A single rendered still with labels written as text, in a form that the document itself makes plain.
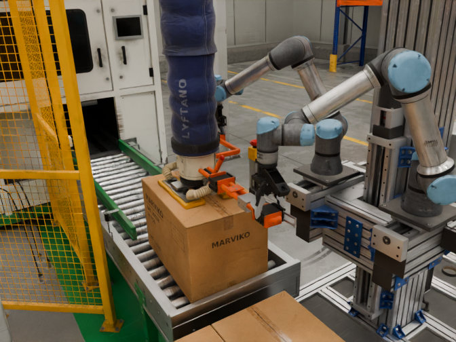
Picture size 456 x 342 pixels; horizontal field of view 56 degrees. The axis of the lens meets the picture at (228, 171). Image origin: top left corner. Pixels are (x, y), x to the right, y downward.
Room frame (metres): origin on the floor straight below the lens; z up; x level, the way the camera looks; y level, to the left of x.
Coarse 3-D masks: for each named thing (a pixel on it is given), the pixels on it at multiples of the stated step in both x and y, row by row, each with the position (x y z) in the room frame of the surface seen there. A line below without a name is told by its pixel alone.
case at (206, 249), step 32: (160, 192) 1.88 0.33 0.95; (160, 224) 1.84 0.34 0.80; (192, 224) 1.56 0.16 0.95; (224, 224) 1.61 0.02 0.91; (256, 224) 1.69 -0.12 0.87; (160, 256) 1.89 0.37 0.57; (192, 256) 1.54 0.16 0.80; (224, 256) 1.61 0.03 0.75; (256, 256) 1.68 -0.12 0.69; (192, 288) 1.53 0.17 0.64; (224, 288) 1.60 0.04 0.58
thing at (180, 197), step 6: (162, 180) 1.96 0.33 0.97; (168, 180) 1.95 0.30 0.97; (174, 180) 1.91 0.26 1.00; (162, 186) 1.92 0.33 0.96; (168, 186) 1.89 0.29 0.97; (168, 192) 1.86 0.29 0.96; (174, 192) 1.83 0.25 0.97; (180, 192) 1.82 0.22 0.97; (186, 192) 1.78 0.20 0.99; (174, 198) 1.79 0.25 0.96; (180, 198) 1.76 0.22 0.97; (186, 198) 1.75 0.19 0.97; (198, 198) 1.75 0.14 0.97; (180, 204) 1.73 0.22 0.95; (186, 204) 1.70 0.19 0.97; (192, 204) 1.70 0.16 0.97; (198, 204) 1.72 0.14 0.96
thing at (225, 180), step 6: (210, 174) 1.70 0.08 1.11; (216, 174) 1.71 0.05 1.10; (222, 174) 1.72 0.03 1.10; (228, 174) 1.72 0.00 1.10; (210, 180) 1.67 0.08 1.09; (216, 180) 1.66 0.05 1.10; (222, 180) 1.64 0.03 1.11; (228, 180) 1.65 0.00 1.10; (234, 180) 1.67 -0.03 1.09; (210, 186) 1.67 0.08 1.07; (216, 186) 1.64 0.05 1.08; (228, 186) 1.65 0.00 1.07; (216, 192) 1.63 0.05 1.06; (222, 192) 1.64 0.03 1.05
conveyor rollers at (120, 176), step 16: (96, 160) 3.44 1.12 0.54; (112, 160) 3.42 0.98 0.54; (128, 160) 3.40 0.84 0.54; (96, 176) 3.08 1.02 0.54; (112, 176) 3.05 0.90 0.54; (128, 176) 3.03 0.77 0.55; (144, 176) 3.02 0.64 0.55; (112, 192) 2.77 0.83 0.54; (128, 192) 2.75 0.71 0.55; (128, 208) 2.55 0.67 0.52; (144, 208) 2.52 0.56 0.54; (112, 224) 2.31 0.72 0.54; (144, 224) 2.32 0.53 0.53; (128, 240) 2.10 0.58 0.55; (144, 240) 2.13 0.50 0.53; (144, 256) 1.95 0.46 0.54; (160, 272) 1.80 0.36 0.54; (176, 288) 1.66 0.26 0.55; (176, 304) 1.55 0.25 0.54
